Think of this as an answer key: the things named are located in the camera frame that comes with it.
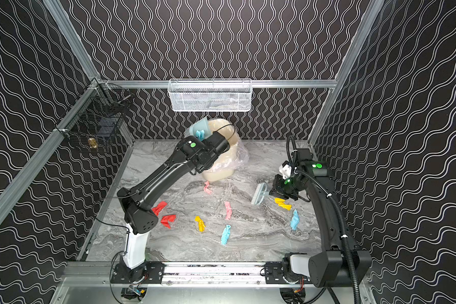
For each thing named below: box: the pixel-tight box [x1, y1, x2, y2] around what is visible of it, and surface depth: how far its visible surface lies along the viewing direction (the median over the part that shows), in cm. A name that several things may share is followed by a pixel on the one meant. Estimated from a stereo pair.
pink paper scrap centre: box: [224, 200, 233, 220], surface depth 92 cm
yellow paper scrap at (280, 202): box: [274, 197, 292, 211], surface depth 94 cm
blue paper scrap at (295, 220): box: [290, 209, 300, 231], surface depth 89 cm
